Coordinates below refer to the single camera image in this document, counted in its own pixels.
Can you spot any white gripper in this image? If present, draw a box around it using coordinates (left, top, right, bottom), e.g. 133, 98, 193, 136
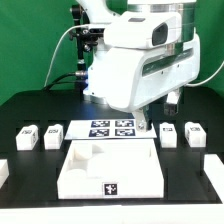
87, 34, 200, 132

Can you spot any white square tabletop part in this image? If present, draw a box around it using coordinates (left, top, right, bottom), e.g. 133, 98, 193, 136
57, 139, 164, 199

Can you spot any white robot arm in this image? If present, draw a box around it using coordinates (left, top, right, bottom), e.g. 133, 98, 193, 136
76, 0, 200, 132

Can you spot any white block right edge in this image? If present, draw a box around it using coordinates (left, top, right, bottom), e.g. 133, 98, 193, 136
204, 154, 224, 204

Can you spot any white block edge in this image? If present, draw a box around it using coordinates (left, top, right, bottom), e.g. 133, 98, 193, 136
204, 154, 224, 204
0, 159, 9, 188

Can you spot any white sheet with markers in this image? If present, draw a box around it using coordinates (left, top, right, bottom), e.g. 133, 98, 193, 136
65, 119, 157, 140

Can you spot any white block left edge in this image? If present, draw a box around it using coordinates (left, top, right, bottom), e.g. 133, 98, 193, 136
0, 159, 9, 188

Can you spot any black cable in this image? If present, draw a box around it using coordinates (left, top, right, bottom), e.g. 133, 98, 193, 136
42, 70, 90, 92

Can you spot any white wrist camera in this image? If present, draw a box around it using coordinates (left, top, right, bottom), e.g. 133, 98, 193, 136
104, 11, 182, 49

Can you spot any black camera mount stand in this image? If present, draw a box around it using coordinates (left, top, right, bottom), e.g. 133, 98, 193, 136
69, 5, 104, 91

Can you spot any white front rail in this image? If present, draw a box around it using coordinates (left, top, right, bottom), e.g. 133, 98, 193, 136
0, 204, 224, 224

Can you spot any white cable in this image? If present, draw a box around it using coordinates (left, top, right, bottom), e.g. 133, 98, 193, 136
43, 23, 88, 88

